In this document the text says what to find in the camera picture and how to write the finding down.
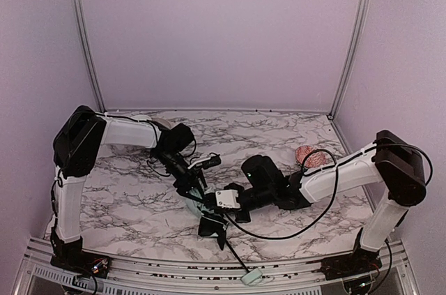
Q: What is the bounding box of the front aluminium rail base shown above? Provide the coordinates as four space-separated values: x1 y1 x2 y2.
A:
13 235 422 295

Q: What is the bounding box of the aluminium frame post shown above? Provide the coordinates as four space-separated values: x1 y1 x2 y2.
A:
72 0 106 112
330 0 370 120

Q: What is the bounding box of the grey ringed plate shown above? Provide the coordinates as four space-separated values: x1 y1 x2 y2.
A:
152 118 171 130

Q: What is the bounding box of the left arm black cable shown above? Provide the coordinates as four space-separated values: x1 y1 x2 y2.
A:
50 112 196 226

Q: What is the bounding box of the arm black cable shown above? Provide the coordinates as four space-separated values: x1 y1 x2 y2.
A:
50 112 196 226
222 141 433 240

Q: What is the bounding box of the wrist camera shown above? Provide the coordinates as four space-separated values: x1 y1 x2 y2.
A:
204 184 245 210
187 153 222 170

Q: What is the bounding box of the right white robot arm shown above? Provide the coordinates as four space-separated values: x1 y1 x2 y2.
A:
215 130 433 280

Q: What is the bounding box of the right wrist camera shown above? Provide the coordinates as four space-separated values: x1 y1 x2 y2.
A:
204 184 245 210

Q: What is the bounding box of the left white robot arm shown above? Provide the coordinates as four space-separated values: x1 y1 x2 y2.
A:
50 105 220 278

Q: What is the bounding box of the right aluminium frame post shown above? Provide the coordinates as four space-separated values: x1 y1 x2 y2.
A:
330 0 370 120

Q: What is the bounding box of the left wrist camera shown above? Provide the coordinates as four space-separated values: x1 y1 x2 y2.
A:
187 153 222 170

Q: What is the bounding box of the left aluminium frame post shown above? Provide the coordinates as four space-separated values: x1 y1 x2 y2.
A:
72 0 106 112

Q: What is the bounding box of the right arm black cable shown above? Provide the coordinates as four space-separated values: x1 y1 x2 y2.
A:
222 141 433 240

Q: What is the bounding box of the mint green folding umbrella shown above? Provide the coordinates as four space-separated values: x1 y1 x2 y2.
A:
184 197 263 287

